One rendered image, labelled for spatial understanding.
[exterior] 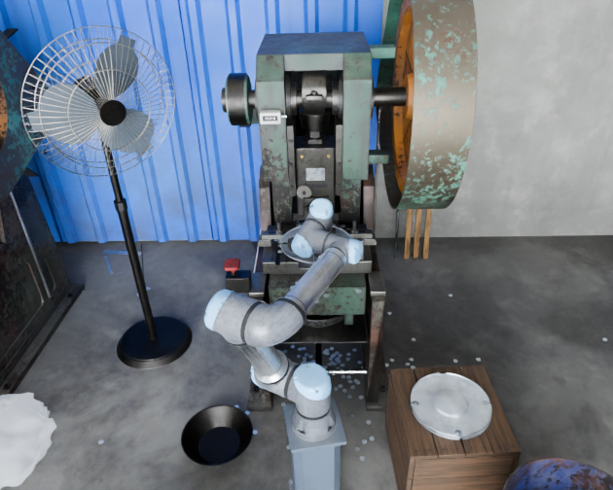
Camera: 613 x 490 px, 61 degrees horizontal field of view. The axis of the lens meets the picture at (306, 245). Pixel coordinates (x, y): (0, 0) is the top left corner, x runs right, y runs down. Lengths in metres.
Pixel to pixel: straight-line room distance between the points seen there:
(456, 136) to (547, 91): 1.84
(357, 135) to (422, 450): 1.11
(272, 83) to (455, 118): 0.62
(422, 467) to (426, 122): 1.16
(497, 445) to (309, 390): 0.71
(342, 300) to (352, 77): 0.87
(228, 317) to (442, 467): 1.00
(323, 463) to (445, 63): 1.33
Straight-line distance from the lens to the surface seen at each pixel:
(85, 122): 2.10
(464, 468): 2.03
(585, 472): 1.93
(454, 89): 1.61
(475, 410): 2.07
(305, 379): 1.67
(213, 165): 3.33
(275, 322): 1.32
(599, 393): 2.84
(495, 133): 3.43
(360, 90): 1.84
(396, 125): 2.27
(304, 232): 1.63
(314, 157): 1.96
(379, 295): 2.08
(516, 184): 3.62
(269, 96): 1.84
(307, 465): 1.89
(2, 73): 2.61
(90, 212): 3.73
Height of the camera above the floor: 1.91
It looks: 33 degrees down
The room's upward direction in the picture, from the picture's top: 2 degrees counter-clockwise
